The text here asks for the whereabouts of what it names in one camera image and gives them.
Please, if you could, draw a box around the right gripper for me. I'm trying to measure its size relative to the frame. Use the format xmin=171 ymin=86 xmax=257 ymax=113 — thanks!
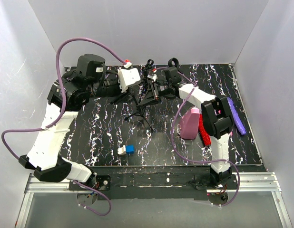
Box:
xmin=140 ymin=81 xmax=171 ymax=107

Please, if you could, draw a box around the black round-base mic stand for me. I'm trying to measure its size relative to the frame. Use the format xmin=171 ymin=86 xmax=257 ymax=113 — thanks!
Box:
xmin=167 ymin=57 xmax=179 ymax=69

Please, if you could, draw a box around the red glitter microphone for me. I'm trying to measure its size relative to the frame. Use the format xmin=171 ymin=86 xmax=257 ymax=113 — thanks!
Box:
xmin=198 ymin=114 xmax=211 ymax=147

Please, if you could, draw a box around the purple microphone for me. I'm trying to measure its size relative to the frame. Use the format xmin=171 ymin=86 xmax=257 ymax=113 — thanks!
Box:
xmin=227 ymin=97 xmax=246 ymax=135

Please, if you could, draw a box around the black tripod mic stand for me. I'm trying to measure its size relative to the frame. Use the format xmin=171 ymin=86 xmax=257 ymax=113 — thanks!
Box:
xmin=141 ymin=59 xmax=154 ymax=78

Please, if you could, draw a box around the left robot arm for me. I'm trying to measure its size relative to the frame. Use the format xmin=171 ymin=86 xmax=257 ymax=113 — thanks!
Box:
xmin=18 ymin=54 xmax=140 ymax=190

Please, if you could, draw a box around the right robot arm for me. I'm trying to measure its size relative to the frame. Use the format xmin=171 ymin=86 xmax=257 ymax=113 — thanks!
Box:
xmin=140 ymin=66 xmax=234 ymax=189

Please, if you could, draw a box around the pink wedge-shaped case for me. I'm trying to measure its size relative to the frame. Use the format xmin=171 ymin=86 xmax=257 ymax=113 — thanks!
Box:
xmin=179 ymin=107 xmax=200 ymax=140

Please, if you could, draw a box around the blue and white block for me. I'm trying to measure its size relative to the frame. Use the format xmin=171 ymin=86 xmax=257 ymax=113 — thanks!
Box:
xmin=118 ymin=145 xmax=135 ymax=155

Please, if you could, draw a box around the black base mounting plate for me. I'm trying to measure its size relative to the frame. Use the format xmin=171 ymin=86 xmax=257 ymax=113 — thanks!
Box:
xmin=69 ymin=165 xmax=239 ymax=201

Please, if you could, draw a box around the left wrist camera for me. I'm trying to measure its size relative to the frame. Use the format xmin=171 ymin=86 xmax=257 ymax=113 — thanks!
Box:
xmin=118 ymin=59 xmax=141 ymax=93

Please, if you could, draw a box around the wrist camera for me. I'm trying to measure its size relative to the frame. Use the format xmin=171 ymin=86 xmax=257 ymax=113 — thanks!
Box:
xmin=118 ymin=59 xmax=141 ymax=93
xmin=147 ymin=69 xmax=157 ymax=82

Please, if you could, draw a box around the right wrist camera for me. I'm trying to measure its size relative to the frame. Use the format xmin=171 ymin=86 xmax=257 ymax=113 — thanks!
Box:
xmin=147 ymin=69 xmax=157 ymax=82

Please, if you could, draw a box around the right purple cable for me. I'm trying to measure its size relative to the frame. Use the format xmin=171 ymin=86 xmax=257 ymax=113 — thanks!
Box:
xmin=153 ymin=67 xmax=240 ymax=207

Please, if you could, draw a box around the purple cable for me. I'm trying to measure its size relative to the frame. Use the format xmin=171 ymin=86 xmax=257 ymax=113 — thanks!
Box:
xmin=1 ymin=37 xmax=132 ymax=216
xmin=153 ymin=67 xmax=240 ymax=207

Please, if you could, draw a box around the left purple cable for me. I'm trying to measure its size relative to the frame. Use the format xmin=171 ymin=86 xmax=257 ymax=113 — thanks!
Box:
xmin=1 ymin=37 xmax=132 ymax=216

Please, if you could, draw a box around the aluminium frame rail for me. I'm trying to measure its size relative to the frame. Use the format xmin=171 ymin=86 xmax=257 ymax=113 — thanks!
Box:
xmin=16 ymin=64 xmax=291 ymax=228

